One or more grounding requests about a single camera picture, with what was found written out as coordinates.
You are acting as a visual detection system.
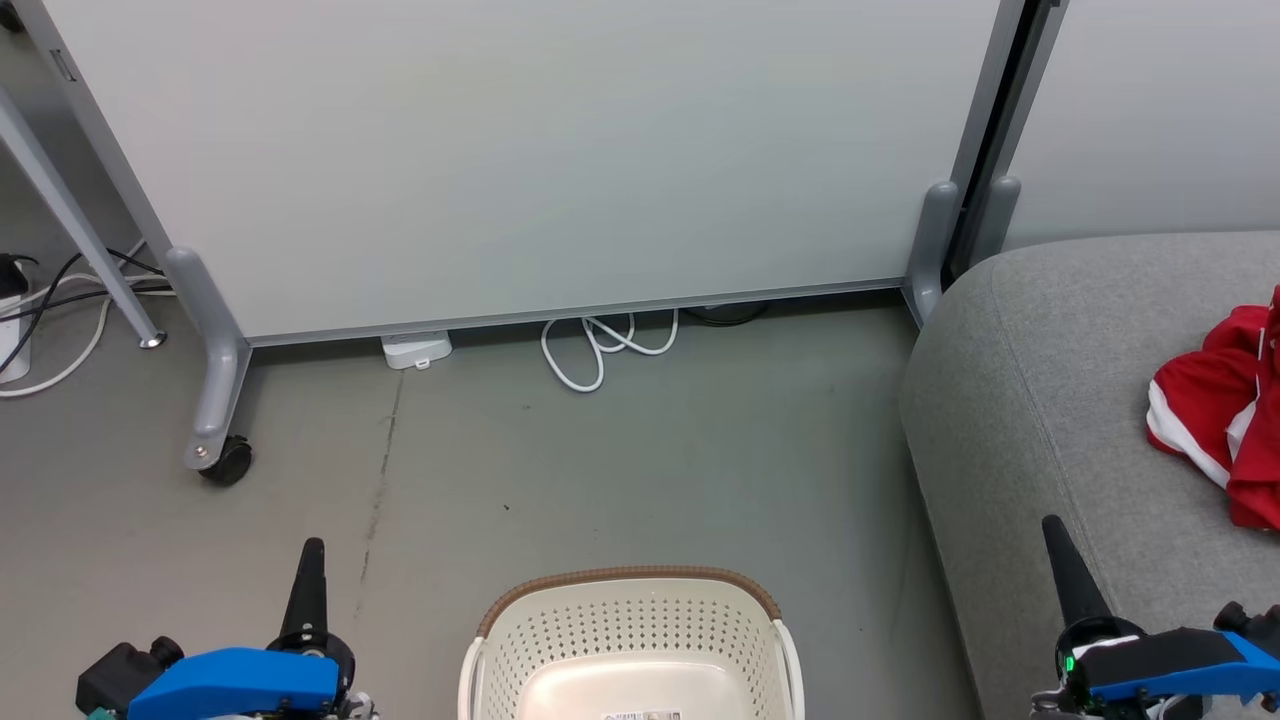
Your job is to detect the grey fabric sofa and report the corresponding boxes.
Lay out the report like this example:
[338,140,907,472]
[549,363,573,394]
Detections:
[898,232,1280,720]

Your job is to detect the long white power cable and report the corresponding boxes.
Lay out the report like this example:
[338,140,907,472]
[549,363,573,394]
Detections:
[0,240,176,399]

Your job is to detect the grey partition foot with caster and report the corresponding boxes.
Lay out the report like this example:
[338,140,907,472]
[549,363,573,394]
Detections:
[165,247,251,471]

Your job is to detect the grey partition wall panel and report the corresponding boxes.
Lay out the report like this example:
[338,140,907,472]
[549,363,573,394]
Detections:
[985,0,1280,251]

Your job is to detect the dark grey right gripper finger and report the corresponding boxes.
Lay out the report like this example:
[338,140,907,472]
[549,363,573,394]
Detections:
[1042,515,1114,629]

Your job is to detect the cream perforated laundry basket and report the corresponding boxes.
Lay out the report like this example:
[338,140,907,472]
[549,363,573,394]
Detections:
[458,566,806,720]

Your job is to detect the white power strip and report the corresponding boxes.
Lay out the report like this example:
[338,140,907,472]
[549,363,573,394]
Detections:
[0,290,33,383]

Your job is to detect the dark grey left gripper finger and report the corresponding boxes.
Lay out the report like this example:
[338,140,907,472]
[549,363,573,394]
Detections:
[278,538,329,639]

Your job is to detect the looped white cable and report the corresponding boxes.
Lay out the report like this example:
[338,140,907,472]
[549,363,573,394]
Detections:
[541,310,680,393]

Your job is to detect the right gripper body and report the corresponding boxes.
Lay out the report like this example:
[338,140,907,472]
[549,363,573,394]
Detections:
[1035,615,1151,720]

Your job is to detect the grey partition foot without wheel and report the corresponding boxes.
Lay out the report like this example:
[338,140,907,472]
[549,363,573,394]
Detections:
[905,180,961,327]

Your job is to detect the large white partition panel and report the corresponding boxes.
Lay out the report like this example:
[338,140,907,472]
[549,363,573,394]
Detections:
[15,0,1031,347]

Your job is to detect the grey slanted metal leg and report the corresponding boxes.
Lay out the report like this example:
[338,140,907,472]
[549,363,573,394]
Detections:
[0,85,167,350]

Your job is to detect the red shorts with white stripe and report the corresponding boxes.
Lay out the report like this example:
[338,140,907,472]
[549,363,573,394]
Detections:
[1147,305,1271,491]

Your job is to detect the thin black floor cable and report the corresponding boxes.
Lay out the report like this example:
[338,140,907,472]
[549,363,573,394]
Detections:
[0,248,166,376]

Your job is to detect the small white power adapter box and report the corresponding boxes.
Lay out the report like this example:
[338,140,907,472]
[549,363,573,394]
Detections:
[382,332,453,371]

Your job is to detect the black cable under partition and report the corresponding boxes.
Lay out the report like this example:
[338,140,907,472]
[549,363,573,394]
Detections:
[685,300,771,327]

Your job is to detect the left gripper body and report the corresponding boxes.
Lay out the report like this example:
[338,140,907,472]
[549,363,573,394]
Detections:
[268,628,376,720]

